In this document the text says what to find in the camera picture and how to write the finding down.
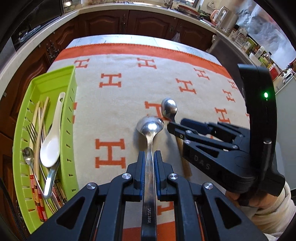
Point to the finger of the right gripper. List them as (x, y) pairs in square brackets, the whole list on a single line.
[(223, 131), (193, 136)]

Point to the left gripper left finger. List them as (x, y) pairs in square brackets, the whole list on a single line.
[(96, 212)]

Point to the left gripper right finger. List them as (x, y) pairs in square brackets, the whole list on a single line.
[(202, 212)]

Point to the wooden handled steel spoon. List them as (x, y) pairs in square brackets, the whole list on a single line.
[(169, 110)]

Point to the large steel spoon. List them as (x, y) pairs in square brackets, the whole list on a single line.
[(149, 126)]

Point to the white ceramic soup spoon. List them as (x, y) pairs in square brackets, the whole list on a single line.
[(50, 149)]

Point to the white right sleeve forearm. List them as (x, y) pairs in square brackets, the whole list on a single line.
[(273, 221)]

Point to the kitchen sink faucet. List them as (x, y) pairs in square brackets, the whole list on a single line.
[(170, 4)]

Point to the person's right hand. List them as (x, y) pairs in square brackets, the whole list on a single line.
[(261, 201)]

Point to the orange white H blanket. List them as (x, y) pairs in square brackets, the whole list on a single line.
[(104, 147)]

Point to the steel fork in tray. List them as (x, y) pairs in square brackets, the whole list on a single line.
[(33, 136)]

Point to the white electric kettle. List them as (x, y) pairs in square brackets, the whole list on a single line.
[(224, 20)]

